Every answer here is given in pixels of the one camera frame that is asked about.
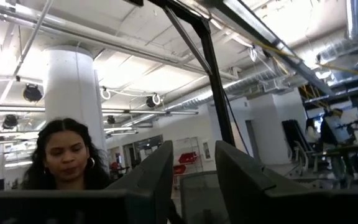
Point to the black ceiling spotlight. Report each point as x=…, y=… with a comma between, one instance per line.
x=111, y=119
x=150, y=101
x=10, y=121
x=32, y=92

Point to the black stacked chairs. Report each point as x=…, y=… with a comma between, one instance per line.
x=292, y=137

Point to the white round column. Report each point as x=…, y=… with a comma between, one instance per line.
x=70, y=81

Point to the red storage bin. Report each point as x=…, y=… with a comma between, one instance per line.
x=179, y=169
x=187, y=158

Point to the person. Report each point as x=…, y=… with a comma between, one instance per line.
x=312, y=133
x=328, y=130
x=64, y=155

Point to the grey ceiling beam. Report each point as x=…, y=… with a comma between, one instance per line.
x=309, y=76

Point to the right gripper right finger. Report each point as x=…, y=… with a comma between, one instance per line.
x=241, y=186

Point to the silver spiral air duct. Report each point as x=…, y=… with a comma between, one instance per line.
x=354, y=18

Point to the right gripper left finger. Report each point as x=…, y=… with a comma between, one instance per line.
x=151, y=186

